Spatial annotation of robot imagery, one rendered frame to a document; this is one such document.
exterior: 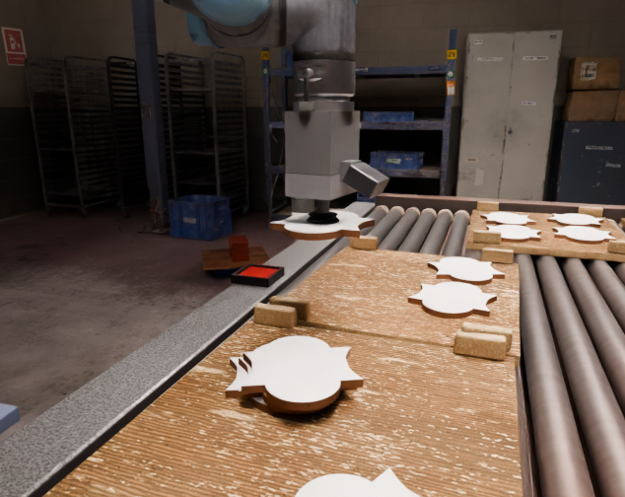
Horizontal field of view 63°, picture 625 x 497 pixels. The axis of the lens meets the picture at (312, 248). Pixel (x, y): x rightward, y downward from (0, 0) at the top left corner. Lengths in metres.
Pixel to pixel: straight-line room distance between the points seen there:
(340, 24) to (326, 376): 0.38
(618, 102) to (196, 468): 5.28
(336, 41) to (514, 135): 4.63
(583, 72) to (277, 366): 5.05
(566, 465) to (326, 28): 0.50
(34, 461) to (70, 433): 0.04
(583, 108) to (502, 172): 0.89
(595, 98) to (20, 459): 5.29
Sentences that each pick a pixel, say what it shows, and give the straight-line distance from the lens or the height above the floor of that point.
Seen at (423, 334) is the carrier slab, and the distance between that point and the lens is 0.69.
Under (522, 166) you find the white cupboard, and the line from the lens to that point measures 5.24.
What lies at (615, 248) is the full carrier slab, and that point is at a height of 0.95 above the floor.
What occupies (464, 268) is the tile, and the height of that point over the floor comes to 0.95.
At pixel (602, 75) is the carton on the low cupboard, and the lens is 5.46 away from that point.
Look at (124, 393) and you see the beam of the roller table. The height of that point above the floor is 0.92.
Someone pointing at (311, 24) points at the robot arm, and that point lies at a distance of 0.62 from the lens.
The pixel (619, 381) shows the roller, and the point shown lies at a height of 0.91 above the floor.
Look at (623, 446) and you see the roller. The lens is 0.58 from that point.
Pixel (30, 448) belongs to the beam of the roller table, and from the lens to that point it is 0.58.
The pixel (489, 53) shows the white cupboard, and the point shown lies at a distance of 5.19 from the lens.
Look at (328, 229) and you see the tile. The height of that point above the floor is 1.08.
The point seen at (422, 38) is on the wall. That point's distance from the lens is 5.76.
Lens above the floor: 1.22
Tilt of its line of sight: 15 degrees down
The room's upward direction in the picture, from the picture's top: straight up
